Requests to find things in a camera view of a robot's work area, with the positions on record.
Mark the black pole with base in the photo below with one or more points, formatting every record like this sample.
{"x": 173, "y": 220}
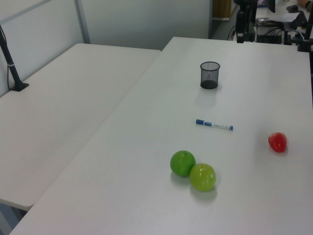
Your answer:
{"x": 11, "y": 66}

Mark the black equipment on desk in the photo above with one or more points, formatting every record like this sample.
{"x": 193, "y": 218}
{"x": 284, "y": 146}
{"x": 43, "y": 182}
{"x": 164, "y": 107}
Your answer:
{"x": 270, "y": 36}

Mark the light green apple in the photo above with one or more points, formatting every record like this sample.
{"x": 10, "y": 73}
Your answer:
{"x": 203, "y": 177}

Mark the black angled stand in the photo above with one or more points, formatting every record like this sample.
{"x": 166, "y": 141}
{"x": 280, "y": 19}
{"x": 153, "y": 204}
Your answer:
{"x": 299, "y": 20}

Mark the red toy strawberry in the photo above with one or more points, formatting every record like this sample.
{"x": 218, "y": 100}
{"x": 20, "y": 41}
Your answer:
{"x": 278, "y": 142}

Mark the grey partition post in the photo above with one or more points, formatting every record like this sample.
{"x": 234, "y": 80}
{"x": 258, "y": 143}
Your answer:
{"x": 82, "y": 20}

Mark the black camera stand with clamp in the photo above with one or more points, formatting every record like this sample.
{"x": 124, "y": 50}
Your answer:
{"x": 306, "y": 39}

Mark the black monitor stand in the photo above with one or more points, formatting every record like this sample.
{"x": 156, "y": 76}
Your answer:
{"x": 271, "y": 5}

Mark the wooden cabinet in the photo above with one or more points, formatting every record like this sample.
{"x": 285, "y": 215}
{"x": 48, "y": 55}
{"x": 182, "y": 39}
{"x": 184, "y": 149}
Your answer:
{"x": 221, "y": 8}

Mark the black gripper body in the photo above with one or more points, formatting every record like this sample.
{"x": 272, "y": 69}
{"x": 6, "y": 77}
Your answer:
{"x": 245, "y": 4}

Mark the blue and white marker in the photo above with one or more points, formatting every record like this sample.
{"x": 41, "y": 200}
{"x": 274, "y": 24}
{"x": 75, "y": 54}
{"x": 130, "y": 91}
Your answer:
{"x": 214, "y": 124}

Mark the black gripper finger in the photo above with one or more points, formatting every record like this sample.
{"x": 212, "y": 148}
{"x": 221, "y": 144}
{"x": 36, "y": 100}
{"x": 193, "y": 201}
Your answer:
{"x": 249, "y": 24}
{"x": 240, "y": 24}

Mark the dark green apple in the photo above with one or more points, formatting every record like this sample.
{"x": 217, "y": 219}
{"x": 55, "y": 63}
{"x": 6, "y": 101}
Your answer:
{"x": 181, "y": 162}

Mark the black mesh pen cup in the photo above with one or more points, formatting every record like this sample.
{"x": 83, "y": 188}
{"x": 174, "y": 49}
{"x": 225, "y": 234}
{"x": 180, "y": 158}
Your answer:
{"x": 209, "y": 76}

